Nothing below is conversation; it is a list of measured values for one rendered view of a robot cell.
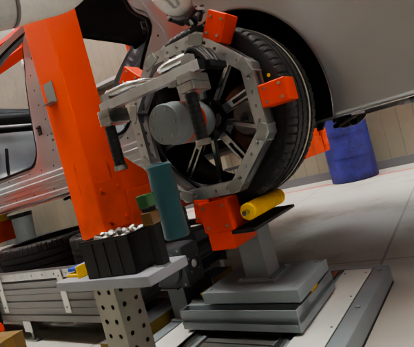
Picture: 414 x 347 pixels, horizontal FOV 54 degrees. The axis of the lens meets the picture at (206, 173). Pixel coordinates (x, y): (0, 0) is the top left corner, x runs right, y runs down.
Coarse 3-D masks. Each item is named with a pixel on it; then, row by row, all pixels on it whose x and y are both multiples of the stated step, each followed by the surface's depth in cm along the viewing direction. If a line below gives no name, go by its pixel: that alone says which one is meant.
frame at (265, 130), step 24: (168, 48) 137; (216, 48) 127; (144, 72) 145; (144, 96) 148; (144, 120) 155; (264, 120) 122; (144, 144) 151; (264, 144) 124; (144, 168) 153; (240, 168) 130; (192, 192) 142; (216, 192) 138
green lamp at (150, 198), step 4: (152, 192) 114; (136, 196) 113; (140, 196) 112; (144, 196) 112; (148, 196) 112; (152, 196) 114; (136, 200) 113; (140, 200) 113; (144, 200) 112; (148, 200) 112; (152, 200) 113; (140, 204) 113; (144, 204) 112; (148, 204) 112; (152, 204) 113; (140, 208) 113; (144, 208) 112
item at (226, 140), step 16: (224, 80) 140; (160, 96) 156; (176, 96) 165; (208, 96) 145; (240, 96) 139; (224, 112) 142; (224, 128) 143; (160, 144) 158; (192, 144) 174; (176, 160) 160; (192, 160) 153; (208, 160) 174; (240, 160) 141; (192, 176) 154; (208, 176) 160; (224, 176) 148
